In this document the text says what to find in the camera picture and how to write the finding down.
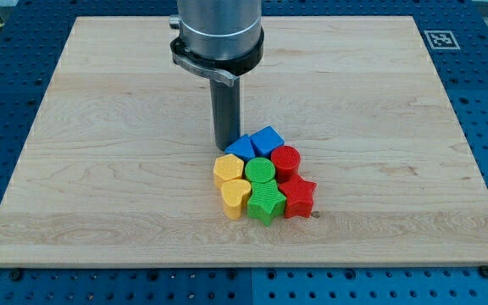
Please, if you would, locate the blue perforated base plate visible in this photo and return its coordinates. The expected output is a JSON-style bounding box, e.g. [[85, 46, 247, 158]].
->
[[0, 0, 488, 304]]

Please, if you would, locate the light wooden board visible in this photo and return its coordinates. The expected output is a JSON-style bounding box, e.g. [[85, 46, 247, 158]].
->
[[0, 16, 488, 269]]

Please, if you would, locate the yellow hexagon block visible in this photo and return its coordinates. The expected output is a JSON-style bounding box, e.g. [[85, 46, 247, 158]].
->
[[213, 154, 244, 189]]

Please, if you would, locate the green cylinder block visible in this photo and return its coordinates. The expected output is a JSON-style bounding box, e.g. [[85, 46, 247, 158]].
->
[[244, 158, 275, 183]]

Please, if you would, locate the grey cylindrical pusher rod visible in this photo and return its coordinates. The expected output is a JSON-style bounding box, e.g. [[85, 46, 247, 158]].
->
[[210, 78, 241, 151]]

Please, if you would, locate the blue cube block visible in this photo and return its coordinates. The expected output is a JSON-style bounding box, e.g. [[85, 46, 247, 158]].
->
[[250, 125, 285, 158]]

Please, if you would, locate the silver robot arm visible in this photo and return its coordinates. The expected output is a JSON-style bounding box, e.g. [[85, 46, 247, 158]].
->
[[170, 0, 264, 87]]

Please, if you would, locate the yellow heart block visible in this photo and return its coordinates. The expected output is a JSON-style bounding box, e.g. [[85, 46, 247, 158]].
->
[[221, 179, 252, 219]]

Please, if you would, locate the white fiducial marker tag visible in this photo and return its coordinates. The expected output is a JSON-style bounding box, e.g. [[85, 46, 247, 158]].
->
[[424, 30, 460, 50]]

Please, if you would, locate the green star block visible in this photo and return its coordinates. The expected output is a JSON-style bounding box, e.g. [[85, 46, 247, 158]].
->
[[247, 180, 286, 226]]

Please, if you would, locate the red star block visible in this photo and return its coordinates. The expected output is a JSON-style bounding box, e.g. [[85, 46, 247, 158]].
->
[[278, 174, 317, 219]]

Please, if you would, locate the red cylinder block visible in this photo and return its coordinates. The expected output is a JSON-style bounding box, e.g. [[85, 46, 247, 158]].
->
[[270, 145, 301, 183]]

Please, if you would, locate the blue triangle block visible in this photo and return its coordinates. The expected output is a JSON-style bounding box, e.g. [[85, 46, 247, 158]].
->
[[225, 134, 256, 163]]

